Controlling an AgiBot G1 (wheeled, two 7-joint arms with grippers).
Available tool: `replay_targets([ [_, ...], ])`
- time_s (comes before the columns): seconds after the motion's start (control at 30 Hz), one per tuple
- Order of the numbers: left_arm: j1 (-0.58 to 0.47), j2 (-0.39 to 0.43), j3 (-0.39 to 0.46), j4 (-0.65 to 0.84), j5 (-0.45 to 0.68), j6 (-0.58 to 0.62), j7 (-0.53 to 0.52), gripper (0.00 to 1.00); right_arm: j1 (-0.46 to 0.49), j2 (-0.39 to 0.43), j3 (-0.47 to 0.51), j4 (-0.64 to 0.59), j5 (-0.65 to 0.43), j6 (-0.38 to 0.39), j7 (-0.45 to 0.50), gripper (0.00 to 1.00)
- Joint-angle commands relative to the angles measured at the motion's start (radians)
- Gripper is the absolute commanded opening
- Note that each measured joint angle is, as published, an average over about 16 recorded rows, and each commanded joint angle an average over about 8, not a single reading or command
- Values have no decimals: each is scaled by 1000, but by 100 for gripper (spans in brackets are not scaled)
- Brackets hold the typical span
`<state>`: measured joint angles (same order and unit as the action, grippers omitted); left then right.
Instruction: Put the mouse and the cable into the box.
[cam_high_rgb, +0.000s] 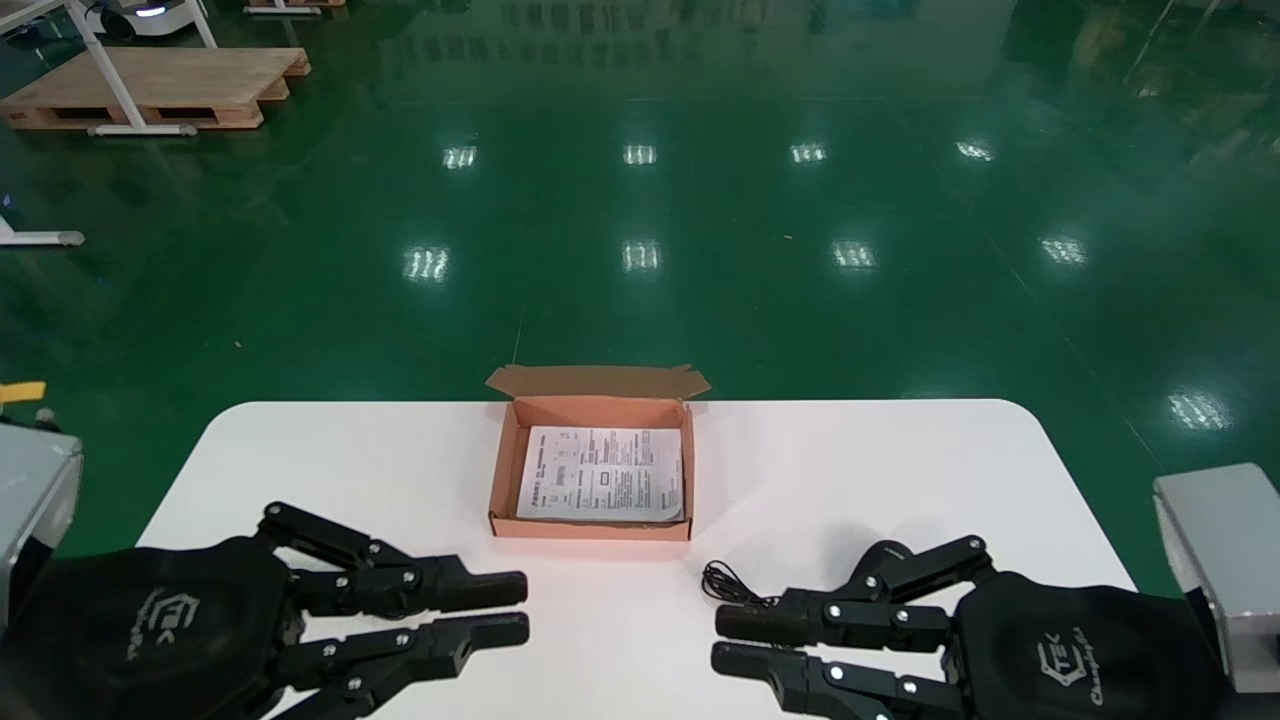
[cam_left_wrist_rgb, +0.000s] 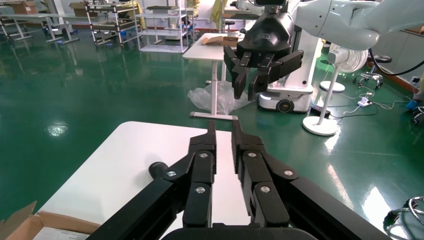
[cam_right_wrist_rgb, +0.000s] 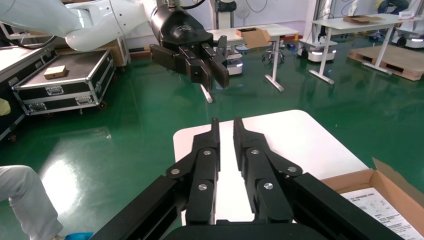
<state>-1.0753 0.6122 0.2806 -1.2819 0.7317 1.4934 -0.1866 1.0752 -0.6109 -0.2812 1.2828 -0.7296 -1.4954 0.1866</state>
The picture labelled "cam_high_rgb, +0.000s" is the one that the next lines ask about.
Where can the white printed instruction sheet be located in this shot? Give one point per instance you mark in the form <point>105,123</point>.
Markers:
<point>600,475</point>

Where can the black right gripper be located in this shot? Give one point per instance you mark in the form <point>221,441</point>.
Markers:
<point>1080,650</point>

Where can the open brown cardboard box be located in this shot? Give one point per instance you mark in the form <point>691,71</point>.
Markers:
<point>600,385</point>

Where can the white metal table foot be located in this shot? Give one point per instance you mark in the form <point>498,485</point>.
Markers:
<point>40,238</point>

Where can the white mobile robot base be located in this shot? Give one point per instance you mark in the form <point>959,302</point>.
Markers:
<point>150,15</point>

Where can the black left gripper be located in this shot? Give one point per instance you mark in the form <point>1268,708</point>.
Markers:
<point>130,630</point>

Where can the white metal table frame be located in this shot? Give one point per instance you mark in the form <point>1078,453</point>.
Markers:
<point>108,65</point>

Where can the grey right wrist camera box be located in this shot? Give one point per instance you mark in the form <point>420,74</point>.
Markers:
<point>1225,560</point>

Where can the small wooden pallet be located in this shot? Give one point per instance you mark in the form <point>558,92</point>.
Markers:
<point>295,4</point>

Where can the large wooden pallet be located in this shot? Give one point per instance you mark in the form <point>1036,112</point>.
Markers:
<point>170,80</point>

